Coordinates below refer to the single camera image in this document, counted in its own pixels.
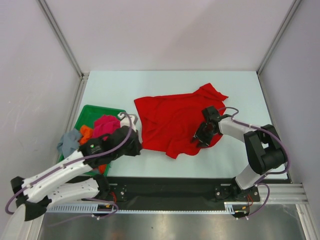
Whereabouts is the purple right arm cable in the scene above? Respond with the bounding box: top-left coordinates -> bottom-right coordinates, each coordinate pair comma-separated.
216,106 -> 292,220

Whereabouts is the aluminium frame rail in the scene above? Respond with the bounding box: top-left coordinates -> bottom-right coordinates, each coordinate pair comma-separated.
34,182 -> 308,204

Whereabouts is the magenta t shirt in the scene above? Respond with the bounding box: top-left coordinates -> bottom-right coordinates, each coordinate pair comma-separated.
92,115 -> 121,140

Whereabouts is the left aluminium corner post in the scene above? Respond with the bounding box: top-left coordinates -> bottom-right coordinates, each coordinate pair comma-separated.
37,0 -> 90,81

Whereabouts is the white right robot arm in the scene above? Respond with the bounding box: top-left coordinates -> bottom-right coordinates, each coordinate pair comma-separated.
191,106 -> 291,201

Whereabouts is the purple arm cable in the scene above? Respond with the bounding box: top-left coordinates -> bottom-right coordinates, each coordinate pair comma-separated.
4,112 -> 140,227
216,106 -> 292,220

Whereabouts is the orange t shirt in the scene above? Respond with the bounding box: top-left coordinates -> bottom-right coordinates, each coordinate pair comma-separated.
79,125 -> 94,145

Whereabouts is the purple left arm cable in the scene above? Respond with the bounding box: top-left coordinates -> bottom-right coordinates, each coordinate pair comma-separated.
4,112 -> 140,227

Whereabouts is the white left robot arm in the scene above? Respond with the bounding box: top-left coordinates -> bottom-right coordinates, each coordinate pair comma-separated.
10,112 -> 142,222

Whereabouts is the right aluminium corner post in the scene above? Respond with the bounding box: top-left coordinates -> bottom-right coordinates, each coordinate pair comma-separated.
256,0 -> 302,76

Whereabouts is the grey blue t shirt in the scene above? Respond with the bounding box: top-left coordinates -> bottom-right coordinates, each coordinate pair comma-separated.
56,128 -> 82,158

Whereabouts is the red t shirt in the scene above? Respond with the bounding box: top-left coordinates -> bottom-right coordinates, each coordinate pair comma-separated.
134,83 -> 228,159

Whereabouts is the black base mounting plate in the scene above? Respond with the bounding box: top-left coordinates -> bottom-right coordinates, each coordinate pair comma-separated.
49,175 -> 292,211

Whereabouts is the green plastic bin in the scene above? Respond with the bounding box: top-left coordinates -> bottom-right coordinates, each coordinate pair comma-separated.
59,105 -> 123,161

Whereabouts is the white slotted cable duct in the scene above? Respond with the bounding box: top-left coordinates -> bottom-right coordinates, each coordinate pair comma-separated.
47,201 -> 249,215

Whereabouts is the aluminium corner post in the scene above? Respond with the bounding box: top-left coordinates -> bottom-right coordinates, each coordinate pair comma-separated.
37,0 -> 90,81
256,0 -> 302,76

